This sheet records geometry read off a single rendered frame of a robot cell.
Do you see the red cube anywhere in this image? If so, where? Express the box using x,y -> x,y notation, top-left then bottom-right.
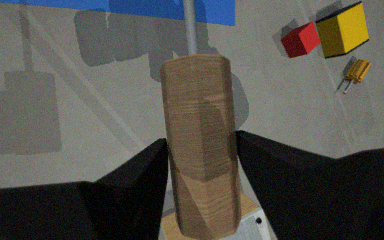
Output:
281,22 -> 321,58

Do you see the brown wooden tool handle with grey shaft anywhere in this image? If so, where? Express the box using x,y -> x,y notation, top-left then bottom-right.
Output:
159,0 -> 242,240

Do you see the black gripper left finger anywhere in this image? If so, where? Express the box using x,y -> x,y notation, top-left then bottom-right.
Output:
0,138 -> 168,240

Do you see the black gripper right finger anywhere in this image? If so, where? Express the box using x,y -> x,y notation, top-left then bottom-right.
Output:
236,130 -> 384,240

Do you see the blue flat strip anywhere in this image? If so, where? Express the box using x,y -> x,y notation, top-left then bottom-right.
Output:
0,0 -> 235,26

